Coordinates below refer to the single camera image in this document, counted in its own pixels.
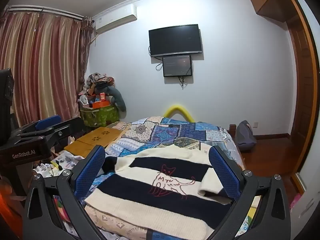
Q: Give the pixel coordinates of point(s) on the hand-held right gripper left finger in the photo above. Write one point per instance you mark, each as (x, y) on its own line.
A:
(92, 166)

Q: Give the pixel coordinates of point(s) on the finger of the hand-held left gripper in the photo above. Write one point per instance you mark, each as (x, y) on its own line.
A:
(67, 130)
(47, 122)

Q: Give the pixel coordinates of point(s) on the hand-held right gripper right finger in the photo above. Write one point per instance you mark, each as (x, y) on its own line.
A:
(222, 171)

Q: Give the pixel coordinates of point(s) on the cream navy striped sweater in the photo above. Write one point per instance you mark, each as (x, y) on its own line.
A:
(150, 192)

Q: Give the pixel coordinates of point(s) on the pile of colourful clothes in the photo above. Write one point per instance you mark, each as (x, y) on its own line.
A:
(96, 82)

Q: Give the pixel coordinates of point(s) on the scattered white papers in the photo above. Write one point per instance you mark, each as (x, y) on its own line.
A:
(65, 161)

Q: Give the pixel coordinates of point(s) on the wooden folding table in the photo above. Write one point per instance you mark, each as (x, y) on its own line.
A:
(100, 136)

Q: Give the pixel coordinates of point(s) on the grey bag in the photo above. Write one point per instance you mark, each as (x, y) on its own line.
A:
(245, 136)

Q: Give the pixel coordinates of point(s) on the orange box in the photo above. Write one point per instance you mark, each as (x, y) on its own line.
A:
(101, 104)

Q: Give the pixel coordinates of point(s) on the striped pink curtain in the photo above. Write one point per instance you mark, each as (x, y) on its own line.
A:
(45, 67)

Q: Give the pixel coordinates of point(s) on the orange garment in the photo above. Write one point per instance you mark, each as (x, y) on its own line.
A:
(7, 210)

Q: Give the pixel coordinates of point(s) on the printed bedsheet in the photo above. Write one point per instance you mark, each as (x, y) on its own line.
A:
(112, 222)

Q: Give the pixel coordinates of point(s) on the blue patchwork blanket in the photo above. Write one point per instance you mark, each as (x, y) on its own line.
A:
(170, 132)

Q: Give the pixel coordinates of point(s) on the pink object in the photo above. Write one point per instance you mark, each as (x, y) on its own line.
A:
(295, 201)

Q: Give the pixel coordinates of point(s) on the yellow foam tube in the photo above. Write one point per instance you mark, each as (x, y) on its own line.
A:
(175, 108)

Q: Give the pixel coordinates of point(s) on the metal curtain rod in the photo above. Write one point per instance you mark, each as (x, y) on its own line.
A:
(50, 11)

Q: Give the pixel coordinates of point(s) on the brown wooden door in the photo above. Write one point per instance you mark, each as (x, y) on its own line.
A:
(303, 92)

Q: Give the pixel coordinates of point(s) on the white air conditioner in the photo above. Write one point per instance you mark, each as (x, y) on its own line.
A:
(115, 20)

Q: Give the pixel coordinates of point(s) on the wooden bed post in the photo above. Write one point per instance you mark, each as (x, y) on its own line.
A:
(232, 130)

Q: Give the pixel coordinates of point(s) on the small black wall monitor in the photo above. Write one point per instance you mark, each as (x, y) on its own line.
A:
(177, 65)

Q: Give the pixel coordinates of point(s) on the large black wall television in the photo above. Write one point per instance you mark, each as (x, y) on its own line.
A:
(175, 40)

